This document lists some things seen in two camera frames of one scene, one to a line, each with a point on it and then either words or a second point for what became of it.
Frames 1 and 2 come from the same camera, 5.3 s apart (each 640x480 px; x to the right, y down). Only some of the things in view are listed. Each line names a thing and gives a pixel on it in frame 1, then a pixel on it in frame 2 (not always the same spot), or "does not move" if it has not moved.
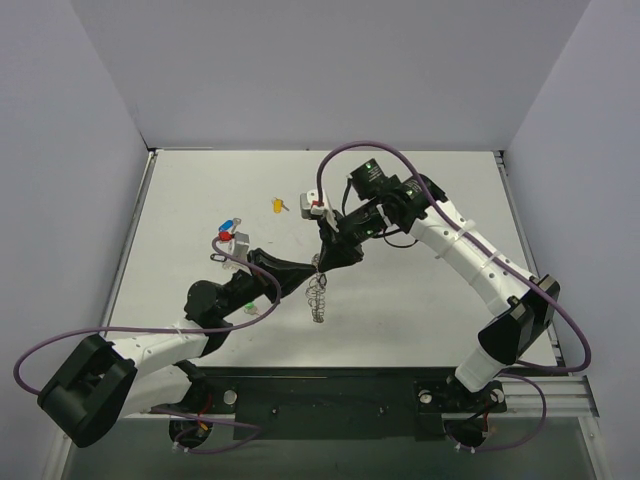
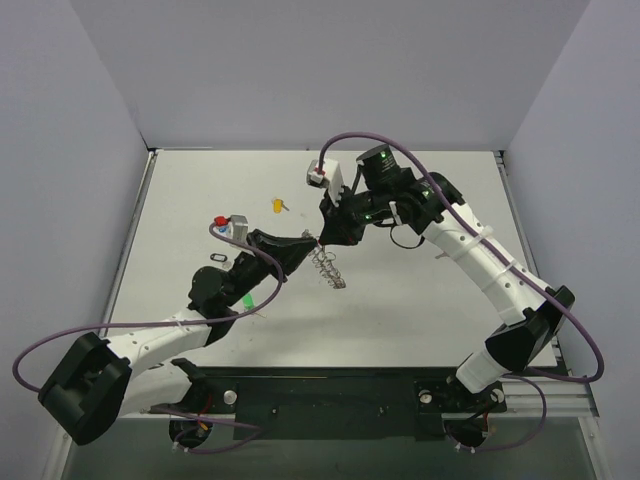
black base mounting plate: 337,403 does not move
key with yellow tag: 278,204 does not move
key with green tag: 250,308 does not move
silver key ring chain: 316,292 to 324,262
